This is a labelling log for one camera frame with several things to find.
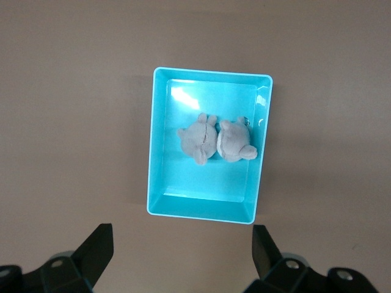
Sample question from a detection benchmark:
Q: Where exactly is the brown table mat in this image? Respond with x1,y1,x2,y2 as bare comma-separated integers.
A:
0,0,391,293

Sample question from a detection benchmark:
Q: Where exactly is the blue plastic box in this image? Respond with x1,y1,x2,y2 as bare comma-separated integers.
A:
145,66,274,226

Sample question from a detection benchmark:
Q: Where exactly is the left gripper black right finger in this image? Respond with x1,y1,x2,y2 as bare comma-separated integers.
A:
244,225,379,293

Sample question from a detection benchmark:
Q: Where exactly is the grey plush toy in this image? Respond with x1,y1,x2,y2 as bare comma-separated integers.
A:
177,112,219,167
216,115,258,163

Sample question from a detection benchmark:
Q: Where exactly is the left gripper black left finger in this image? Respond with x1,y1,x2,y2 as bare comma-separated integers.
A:
0,223,115,293

